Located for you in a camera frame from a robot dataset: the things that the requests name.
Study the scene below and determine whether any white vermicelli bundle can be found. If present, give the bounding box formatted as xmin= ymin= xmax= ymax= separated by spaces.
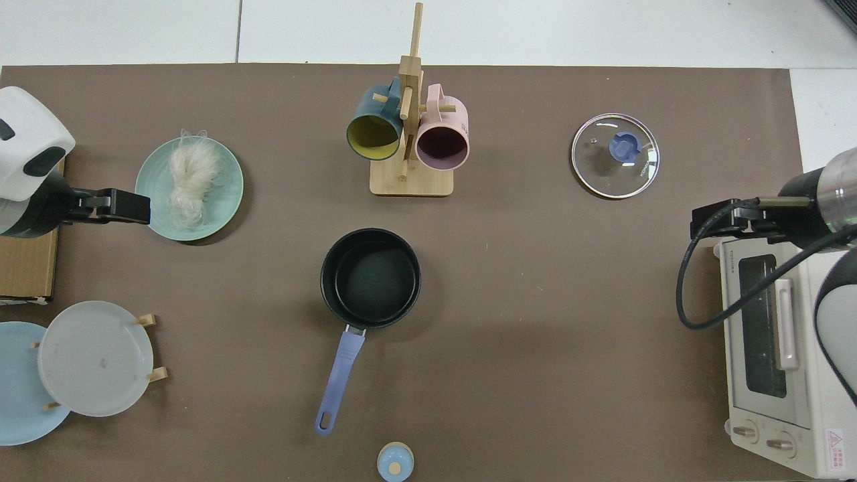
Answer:
xmin=166 ymin=129 xmax=225 ymax=225

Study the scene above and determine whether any wooden mug stand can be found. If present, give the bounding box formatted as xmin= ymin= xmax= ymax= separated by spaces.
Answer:
xmin=370 ymin=2 xmax=458 ymax=197

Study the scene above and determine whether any pale toaster oven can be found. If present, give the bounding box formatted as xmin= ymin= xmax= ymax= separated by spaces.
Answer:
xmin=713 ymin=238 xmax=857 ymax=479

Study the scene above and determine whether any small blue round thing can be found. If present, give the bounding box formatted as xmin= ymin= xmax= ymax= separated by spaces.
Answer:
xmin=377 ymin=442 xmax=415 ymax=482

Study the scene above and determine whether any brown table cloth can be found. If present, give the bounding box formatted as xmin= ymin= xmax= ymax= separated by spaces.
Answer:
xmin=0 ymin=64 xmax=809 ymax=482

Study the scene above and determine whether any pink mug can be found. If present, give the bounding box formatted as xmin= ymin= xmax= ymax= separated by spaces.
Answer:
xmin=415 ymin=84 xmax=470 ymax=170

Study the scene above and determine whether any glass lid blue knob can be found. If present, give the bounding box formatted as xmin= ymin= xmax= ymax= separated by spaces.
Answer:
xmin=571 ymin=113 xmax=660 ymax=199

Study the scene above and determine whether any grey plate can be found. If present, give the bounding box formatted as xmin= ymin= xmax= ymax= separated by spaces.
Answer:
xmin=37 ymin=301 xmax=154 ymax=418

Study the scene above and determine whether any pale green plate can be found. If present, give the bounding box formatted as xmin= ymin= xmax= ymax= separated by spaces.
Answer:
xmin=135 ymin=136 xmax=244 ymax=242

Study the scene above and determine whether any light blue plate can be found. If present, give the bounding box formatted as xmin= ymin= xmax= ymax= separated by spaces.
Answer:
xmin=0 ymin=321 xmax=71 ymax=447

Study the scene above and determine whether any dark ridged corner object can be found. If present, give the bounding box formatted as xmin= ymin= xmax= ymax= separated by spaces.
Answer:
xmin=822 ymin=0 xmax=857 ymax=34

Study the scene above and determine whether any wooden plate rack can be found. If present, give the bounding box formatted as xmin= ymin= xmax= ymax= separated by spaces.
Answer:
xmin=30 ymin=313 xmax=168 ymax=410

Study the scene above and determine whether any teal mug yellow inside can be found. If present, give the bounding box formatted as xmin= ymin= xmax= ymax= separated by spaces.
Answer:
xmin=346 ymin=77 xmax=404 ymax=161

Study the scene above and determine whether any black pot purple handle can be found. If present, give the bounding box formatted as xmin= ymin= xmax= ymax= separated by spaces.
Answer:
xmin=315 ymin=228 xmax=422 ymax=437

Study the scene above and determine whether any wire basket wooden floor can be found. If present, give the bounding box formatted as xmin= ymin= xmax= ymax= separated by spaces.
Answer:
xmin=0 ymin=157 xmax=66 ymax=306

